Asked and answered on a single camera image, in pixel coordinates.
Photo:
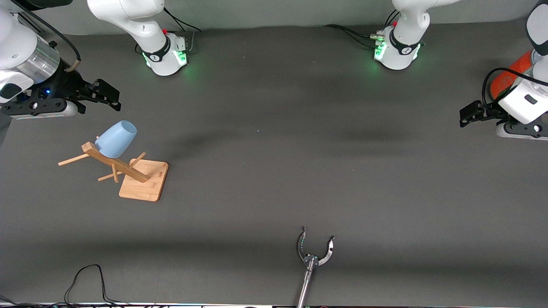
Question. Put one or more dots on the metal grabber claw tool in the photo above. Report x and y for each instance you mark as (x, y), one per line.
(309, 262)

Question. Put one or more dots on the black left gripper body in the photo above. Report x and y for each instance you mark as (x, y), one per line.
(489, 112)

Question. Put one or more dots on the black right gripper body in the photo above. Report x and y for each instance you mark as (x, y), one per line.
(68, 84)

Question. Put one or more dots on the light blue cup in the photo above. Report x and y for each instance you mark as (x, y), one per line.
(115, 139)

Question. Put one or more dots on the wooden cup rack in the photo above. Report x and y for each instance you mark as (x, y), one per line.
(143, 184)

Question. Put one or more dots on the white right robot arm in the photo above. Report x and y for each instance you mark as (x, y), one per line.
(128, 17)

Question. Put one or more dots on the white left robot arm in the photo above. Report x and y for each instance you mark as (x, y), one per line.
(406, 21)

